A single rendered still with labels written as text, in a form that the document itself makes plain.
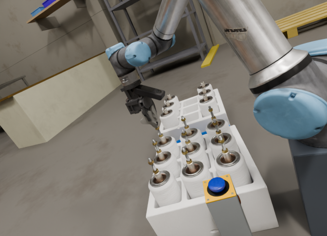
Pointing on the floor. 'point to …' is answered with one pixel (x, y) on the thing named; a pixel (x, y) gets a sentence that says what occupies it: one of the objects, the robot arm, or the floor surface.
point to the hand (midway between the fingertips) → (156, 124)
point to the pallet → (301, 19)
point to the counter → (56, 100)
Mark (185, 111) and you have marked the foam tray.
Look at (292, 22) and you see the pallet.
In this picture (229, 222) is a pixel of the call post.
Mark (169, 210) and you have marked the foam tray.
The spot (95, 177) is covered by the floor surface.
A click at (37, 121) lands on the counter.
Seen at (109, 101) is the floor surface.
